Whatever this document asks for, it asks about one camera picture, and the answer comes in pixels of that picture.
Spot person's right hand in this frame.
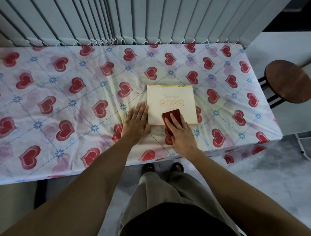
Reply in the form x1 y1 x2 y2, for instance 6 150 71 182
164 113 199 159

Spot person's left hand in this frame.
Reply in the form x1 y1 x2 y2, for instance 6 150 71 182
121 102 151 144

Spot dark red wiping cloth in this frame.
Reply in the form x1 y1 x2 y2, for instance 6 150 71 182
162 109 182 136

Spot person's right forearm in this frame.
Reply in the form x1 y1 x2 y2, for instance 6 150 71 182
179 149 311 236

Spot person's left forearm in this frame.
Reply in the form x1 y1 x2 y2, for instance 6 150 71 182
0 137 147 236

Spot cream desk calendar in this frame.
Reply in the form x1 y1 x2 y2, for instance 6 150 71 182
147 84 198 126

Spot person's left dark sandal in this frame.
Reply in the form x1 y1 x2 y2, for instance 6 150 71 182
141 162 156 176

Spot person's dark sandal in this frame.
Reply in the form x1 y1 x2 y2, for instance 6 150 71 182
170 162 184 174
141 162 156 176

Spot person's right dark sandal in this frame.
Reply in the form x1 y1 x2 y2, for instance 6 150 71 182
170 162 184 174

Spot white heart print tablecloth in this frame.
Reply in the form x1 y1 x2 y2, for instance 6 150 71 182
0 43 283 186

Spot person's beige trousers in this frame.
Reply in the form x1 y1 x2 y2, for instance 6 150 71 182
118 170 241 236

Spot grey vertical window blinds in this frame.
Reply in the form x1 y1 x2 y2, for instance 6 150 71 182
0 0 292 48

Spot person's dark shirt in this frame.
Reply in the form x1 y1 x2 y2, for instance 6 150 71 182
123 203 238 236

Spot dark table leg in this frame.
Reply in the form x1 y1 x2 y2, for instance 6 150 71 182
34 179 48 210

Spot round brown wooden stool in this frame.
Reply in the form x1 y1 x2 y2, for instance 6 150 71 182
258 59 311 110

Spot white cable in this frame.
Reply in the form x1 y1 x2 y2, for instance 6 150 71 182
295 133 311 156

